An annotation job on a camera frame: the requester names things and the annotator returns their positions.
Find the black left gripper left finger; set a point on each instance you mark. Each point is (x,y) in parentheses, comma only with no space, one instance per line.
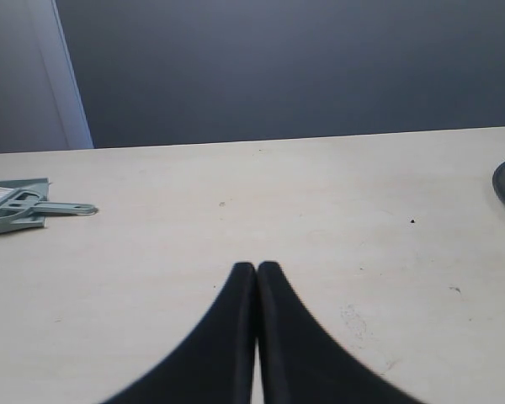
(215,362)

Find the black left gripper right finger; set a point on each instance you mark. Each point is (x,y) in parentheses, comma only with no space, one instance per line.
(300,362)

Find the green plastic dustpan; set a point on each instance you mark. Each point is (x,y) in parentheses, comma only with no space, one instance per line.
(37,185)

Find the green hand brush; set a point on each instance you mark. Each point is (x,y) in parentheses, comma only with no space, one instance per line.
(19,203)

